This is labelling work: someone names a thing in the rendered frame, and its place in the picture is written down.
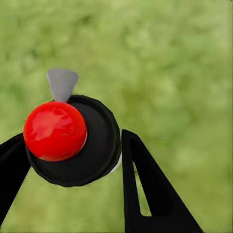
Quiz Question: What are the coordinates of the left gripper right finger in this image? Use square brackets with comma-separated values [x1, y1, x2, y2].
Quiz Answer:
[121, 129, 204, 233]

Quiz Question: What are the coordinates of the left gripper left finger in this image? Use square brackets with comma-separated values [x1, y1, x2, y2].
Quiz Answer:
[0, 133, 31, 226]

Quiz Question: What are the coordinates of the pesticide atomizer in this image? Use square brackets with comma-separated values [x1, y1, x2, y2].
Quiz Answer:
[23, 67, 122, 187]

